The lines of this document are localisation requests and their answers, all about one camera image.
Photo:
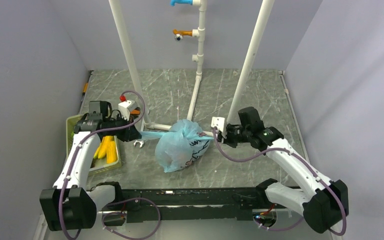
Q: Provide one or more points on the blue clamp on pipe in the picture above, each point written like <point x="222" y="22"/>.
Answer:
<point x="184" y="2"/>

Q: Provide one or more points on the pale green fruit basket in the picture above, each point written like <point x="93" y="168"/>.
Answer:
<point x="98" y="165"/>

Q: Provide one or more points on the small orange black object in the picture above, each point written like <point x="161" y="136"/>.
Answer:
<point x="135" y="112"/>

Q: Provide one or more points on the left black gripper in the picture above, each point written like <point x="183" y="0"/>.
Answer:
<point x="129" y="133"/>

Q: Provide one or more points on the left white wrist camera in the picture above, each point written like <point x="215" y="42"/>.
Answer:
<point x="125" y="107"/>

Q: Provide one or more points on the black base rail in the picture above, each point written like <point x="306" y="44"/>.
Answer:
<point x="238" y="203"/>

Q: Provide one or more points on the white PVC pipe frame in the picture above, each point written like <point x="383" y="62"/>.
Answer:
<point x="200" y="35"/>

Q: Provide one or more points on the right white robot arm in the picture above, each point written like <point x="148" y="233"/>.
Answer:
<point x="322" y="202"/>

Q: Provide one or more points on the orange handled tool at wall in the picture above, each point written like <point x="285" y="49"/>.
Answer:
<point x="85" y="86"/>

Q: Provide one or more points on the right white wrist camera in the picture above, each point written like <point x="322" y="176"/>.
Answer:
<point x="220" y="125"/>

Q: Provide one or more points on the yellow fake fruit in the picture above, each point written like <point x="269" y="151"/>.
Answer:
<point x="111" y="152"/>

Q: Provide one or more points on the light blue plastic bag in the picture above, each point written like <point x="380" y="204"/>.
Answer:
<point x="178" y="148"/>

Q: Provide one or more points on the yellow fake banana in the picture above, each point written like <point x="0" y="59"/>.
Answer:
<point x="100" y="153"/>

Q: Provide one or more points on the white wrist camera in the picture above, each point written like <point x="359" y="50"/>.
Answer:
<point x="125" y="107"/>
<point x="220" y="125"/>

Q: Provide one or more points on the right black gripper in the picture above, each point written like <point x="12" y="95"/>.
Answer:
<point x="227" y="140"/>

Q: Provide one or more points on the silver wrench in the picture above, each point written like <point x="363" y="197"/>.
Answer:
<point x="139" y="143"/>

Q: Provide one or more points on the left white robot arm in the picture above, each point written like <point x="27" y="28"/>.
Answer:
<point x="67" y="205"/>

